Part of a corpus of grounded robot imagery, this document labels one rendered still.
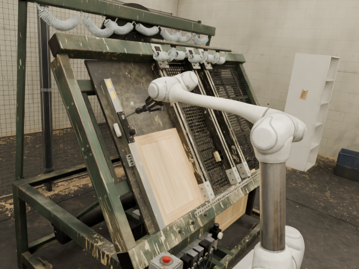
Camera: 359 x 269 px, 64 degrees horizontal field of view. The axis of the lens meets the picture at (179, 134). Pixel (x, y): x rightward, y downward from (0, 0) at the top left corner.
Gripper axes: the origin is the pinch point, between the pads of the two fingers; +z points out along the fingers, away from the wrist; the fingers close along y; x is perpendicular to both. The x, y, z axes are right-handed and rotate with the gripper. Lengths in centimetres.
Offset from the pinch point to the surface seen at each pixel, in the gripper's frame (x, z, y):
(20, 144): 32, 98, 18
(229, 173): -79, 12, -60
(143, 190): 11.0, 12.6, -44.6
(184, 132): -38.1, 8.1, -18.0
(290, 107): -414, 55, -14
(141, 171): 8.5, 11.4, -33.7
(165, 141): -23.0, 13.8, -20.0
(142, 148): -0.4, 13.8, -20.7
